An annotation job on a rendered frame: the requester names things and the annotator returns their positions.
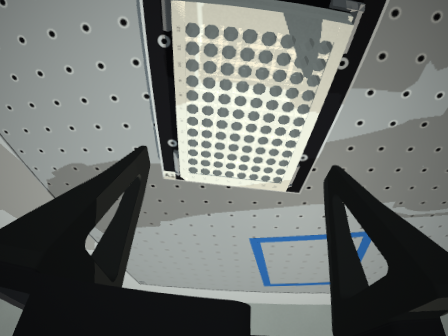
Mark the blue tape outline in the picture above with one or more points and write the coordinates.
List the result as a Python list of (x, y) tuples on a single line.
[(258, 252)]

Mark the white well plate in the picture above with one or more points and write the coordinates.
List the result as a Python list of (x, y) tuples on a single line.
[(217, 156)]

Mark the grey perforated breadboard plate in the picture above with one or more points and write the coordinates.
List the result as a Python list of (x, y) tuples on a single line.
[(75, 99)]

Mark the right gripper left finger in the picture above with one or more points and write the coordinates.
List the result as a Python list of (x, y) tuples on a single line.
[(51, 238)]

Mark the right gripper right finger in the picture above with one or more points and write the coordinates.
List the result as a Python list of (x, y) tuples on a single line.
[(416, 284)]

